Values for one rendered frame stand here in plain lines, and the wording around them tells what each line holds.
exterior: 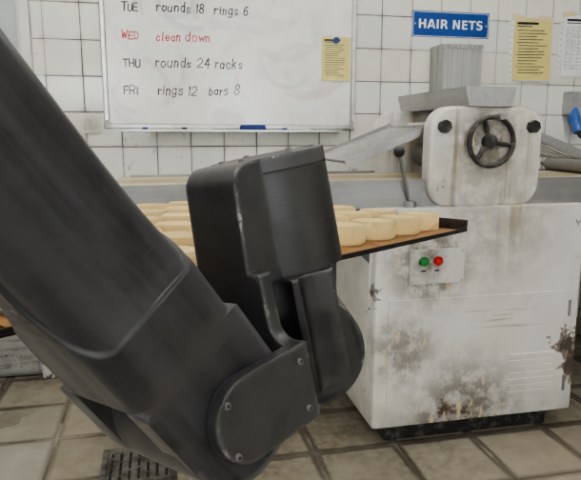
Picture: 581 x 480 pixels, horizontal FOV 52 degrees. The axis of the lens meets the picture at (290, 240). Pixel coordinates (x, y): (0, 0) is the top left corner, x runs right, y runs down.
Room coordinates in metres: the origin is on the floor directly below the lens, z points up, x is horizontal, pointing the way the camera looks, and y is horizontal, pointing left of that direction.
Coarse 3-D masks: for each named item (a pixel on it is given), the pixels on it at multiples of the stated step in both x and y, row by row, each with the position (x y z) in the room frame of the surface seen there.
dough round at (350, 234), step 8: (336, 224) 0.61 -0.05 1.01; (344, 224) 0.61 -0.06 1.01; (352, 224) 0.61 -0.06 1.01; (360, 224) 0.61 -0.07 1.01; (344, 232) 0.59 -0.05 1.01; (352, 232) 0.59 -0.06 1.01; (360, 232) 0.59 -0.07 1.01; (344, 240) 0.59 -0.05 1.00; (352, 240) 0.59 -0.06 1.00; (360, 240) 0.59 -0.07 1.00
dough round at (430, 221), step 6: (420, 216) 0.72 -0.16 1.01; (426, 216) 0.72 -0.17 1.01; (432, 216) 0.72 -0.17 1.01; (438, 216) 0.73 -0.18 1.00; (426, 222) 0.72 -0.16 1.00; (432, 222) 0.72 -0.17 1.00; (438, 222) 0.73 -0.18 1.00; (420, 228) 0.72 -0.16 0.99; (426, 228) 0.72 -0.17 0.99; (432, 228) 0.72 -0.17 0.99; (438, 228) 0.73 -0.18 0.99
